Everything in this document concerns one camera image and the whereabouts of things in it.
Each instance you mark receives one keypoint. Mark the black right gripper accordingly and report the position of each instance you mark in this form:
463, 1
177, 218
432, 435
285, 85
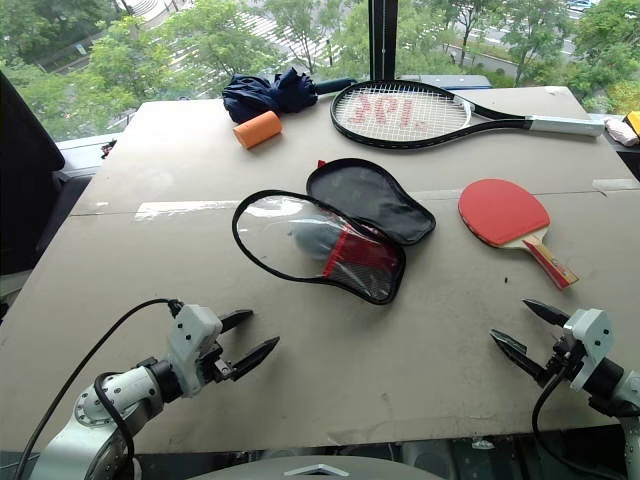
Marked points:
562, 362

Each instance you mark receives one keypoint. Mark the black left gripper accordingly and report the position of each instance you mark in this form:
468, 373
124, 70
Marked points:
216, 367

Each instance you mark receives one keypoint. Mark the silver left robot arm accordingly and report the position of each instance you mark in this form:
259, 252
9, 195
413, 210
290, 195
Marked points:
95, 425

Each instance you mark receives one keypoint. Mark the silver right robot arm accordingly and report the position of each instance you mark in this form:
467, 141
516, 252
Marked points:
627, 400

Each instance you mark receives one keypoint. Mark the red table tennis paddle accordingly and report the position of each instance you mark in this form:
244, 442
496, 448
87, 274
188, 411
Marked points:
500, 210

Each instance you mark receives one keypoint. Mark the black clear paddle case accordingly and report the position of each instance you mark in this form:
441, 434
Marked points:
370, 200

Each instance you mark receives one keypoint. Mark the black white tennis racket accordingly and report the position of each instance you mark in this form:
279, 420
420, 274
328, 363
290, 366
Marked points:
550, 124

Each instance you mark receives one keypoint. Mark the orange foam cylinder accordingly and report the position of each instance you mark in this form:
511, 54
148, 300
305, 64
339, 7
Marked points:
257, 129

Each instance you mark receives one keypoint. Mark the pink crumpled cloth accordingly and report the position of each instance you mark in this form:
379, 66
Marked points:
620, 132

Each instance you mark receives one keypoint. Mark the yellow black object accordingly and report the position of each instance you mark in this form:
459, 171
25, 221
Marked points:
632, 122

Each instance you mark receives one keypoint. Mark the small red black clip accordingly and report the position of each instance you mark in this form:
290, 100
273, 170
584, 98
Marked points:
107, 148

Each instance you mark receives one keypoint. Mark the navy blue folded umbrella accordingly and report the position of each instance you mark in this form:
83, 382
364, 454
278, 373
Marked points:
270, 95

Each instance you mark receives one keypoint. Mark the black chair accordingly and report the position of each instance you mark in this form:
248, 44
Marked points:
25, 175

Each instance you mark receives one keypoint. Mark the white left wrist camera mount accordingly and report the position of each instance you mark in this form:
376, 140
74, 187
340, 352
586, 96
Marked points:
192, 325

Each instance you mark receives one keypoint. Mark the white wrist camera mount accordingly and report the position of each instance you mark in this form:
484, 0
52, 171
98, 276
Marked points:
592, 340
192, 325

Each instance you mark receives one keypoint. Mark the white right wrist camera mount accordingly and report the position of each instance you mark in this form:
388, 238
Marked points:
592, 340

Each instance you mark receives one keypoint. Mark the black window frame post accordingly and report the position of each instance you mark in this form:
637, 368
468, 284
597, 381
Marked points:
382, 35

